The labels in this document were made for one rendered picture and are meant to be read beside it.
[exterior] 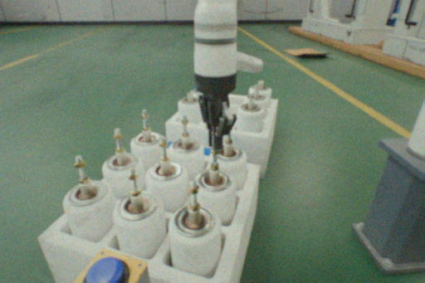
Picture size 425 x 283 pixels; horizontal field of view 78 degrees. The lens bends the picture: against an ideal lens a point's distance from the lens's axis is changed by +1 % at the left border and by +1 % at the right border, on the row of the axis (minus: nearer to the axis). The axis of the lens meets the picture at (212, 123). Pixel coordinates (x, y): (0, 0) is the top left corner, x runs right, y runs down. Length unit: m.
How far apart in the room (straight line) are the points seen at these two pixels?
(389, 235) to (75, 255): 0.70
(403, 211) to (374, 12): 3.22
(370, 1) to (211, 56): 3.39
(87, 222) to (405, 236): 0.70
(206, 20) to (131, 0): 6.43
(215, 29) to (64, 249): 0.50
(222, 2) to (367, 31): 3.41
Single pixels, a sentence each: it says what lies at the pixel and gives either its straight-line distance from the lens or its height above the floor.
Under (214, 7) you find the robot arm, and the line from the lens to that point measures 0.43.
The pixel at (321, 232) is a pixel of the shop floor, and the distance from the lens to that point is 0.88.
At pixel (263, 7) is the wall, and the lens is 6.97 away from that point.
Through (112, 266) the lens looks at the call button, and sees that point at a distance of 0.37.
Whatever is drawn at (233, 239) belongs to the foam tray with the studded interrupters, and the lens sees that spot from 0.57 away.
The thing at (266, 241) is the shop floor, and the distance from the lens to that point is 0.81.
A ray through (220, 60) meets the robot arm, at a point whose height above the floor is 0.52.
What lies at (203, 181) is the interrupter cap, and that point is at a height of 0.25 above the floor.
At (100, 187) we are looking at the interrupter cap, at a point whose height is 0.25.
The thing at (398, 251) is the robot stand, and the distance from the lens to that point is 0.83.
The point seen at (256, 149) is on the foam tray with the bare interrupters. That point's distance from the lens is 0.94.
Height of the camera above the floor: 0.62
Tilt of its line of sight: 26 degrees down
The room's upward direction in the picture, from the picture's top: straight up
